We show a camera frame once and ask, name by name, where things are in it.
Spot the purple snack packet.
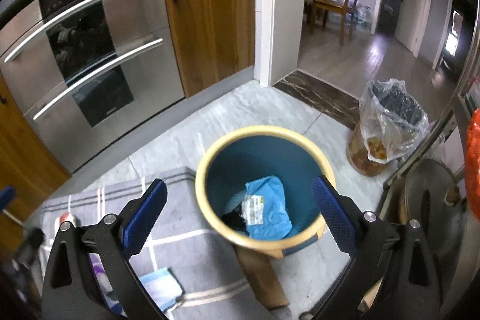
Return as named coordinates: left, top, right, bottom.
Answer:
left=89, top=253, right=117, bottom=308

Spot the light blue face mask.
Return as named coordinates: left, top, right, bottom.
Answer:
left=140, top=267, right=183, bottom=311

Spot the blue plastic mailer bag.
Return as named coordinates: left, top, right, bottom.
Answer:
left=241, top=175, right=292, bottom=241

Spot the black and white plastic bag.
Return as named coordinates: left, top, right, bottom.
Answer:
left=220, top=207, right=247, bottom=232

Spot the left wooden cabinet door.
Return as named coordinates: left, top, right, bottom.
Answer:
left=0, top=81, right=71, bottom=260

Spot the wooden cabinet door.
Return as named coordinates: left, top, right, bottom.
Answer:
left=165, top=0, right=255, bottom=97
left=0, top=81, right=71, bottom=260

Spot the brown cardboard piece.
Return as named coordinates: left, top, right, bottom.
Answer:
left=234, top=247, right=289, bottom=310

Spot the grey striped floor mat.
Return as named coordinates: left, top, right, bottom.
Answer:
left=40, top=166, right=274, bottom=319

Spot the clear plastic bag with food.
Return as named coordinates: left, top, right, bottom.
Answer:
left=346, top=79, right=430, bottom=177

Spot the stainless steel built-in oven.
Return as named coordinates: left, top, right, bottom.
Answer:
left=1, top=0, right=185, bottom=171

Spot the blue bin with yellow rim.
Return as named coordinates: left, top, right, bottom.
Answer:
left=195, top=125, right=336, bottom=258

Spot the water bottle in far room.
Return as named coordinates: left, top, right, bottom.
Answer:
left=355, top=5, right=372, bottom=31

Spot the wooden dining chair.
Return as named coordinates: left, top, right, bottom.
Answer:
left=309, top=0, right=358, bottom=46

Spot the right wooden cabinet door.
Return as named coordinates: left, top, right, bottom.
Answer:
left=165, top=0, right=255, bottom=97

